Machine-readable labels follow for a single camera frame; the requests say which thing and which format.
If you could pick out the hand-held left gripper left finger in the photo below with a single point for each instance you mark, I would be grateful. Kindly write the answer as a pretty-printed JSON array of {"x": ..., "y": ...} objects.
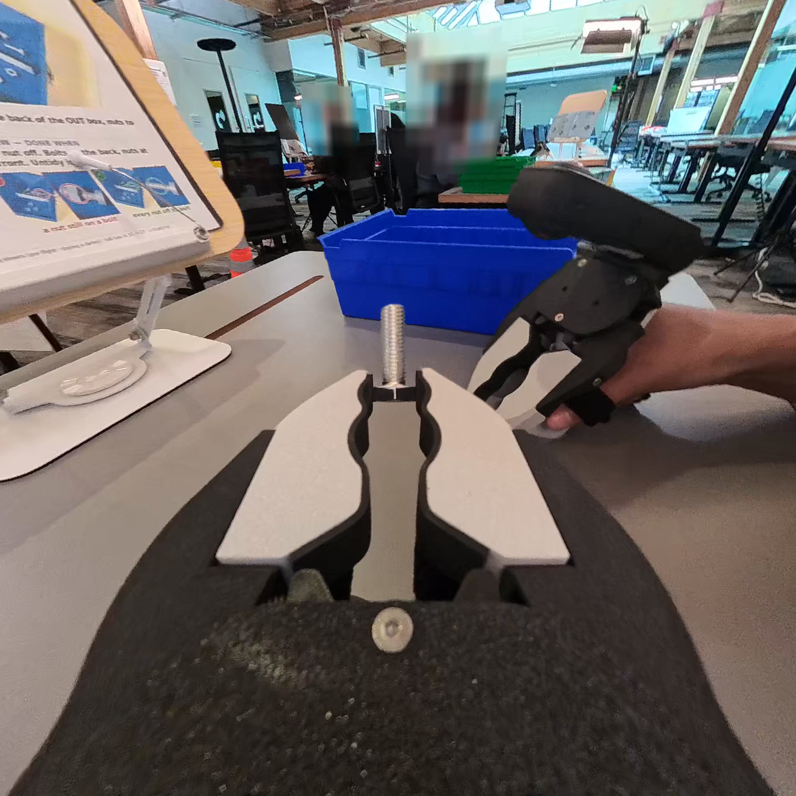
[{"x": 299, "y": 498}]

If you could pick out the steel hex bolt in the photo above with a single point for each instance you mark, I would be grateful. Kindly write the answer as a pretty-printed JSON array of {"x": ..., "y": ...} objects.
[{"x": 393, "y": 348}]

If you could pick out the green crate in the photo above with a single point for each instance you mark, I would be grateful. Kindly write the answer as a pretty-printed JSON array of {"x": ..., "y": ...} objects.
[{"x": 491, "y": 177}]

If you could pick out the person's right hand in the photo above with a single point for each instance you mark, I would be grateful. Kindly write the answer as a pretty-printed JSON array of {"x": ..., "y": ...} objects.
[{"x": 678, "y": 355}]

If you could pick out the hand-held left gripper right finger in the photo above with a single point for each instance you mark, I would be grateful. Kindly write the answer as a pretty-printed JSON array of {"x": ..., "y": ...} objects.
[{"x": 491, "y": 498}]

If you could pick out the blue plastic bin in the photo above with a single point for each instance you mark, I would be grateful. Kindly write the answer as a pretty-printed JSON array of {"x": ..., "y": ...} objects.
[{"x": 423, "y": 268}]

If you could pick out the orange traffic cone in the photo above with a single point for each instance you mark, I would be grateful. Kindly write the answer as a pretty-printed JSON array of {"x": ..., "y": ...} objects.
[{"x": 243, "y": 260}]

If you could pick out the instruction board on white stand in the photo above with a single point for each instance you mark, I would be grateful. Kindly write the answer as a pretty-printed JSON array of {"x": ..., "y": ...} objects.
[{"x": 75, "y": 124}]

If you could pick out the black floor lamp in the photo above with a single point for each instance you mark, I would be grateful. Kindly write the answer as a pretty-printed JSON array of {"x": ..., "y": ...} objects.
[{"x": 217, "y": 45}]

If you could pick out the black mesh office chair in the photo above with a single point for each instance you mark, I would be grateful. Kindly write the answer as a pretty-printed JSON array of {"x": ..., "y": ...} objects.
[{"x": 255, "y": 187}]

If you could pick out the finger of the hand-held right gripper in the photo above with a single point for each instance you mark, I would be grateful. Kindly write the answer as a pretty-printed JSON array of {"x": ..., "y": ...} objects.
[
  {"x": 535, "y": 398},
  {"x": 495, "y": 355}
]

